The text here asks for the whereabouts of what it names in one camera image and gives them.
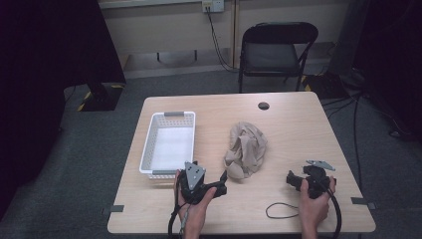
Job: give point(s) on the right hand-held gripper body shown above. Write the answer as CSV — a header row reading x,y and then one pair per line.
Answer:
x,y
316,181

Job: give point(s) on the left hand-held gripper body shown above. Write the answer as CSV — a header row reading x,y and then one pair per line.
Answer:
x,y
194,184

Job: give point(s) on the beige cloth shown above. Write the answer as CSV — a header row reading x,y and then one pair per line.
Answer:
x,y
246,149

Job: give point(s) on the white plastic basket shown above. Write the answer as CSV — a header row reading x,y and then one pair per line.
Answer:
x,y
169,146

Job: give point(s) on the person's right hand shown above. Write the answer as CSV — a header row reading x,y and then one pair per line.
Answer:
x,y
313,207

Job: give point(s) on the person's left hand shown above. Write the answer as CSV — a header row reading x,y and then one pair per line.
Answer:
x,y
194,215

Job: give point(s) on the black box with yellow stripes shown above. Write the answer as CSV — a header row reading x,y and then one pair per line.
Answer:
x,y
325,87

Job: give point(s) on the black folding chair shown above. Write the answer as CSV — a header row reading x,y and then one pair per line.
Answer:
x,y
272,53

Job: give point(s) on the black stand base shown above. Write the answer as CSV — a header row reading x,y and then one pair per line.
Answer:
x,y
103,98

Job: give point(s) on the black curtain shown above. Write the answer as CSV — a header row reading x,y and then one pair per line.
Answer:
x,y
394,59
40,83

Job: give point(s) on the grey table bracket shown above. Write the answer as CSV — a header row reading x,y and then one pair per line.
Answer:
x,y
114,209
360,200

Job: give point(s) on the white wall socket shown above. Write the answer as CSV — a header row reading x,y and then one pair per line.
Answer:
x,y
213,5

